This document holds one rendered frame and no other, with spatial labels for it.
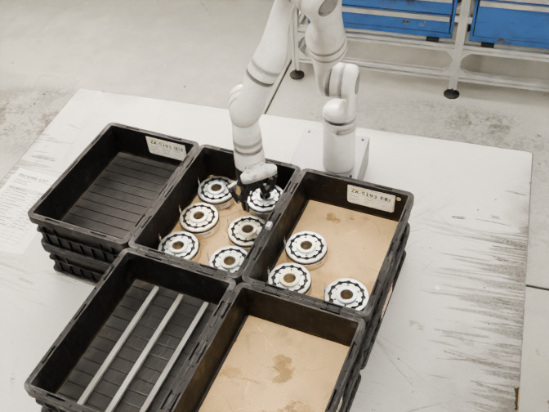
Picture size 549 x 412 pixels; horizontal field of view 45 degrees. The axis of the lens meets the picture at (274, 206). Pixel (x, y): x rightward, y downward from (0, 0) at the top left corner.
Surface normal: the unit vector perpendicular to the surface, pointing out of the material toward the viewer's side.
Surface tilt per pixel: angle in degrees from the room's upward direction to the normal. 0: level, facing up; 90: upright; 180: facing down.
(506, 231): 0
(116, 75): 0
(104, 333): 0
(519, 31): 90
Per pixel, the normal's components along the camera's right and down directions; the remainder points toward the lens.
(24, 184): -0.06, -0.70
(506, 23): -0.29, 0.70
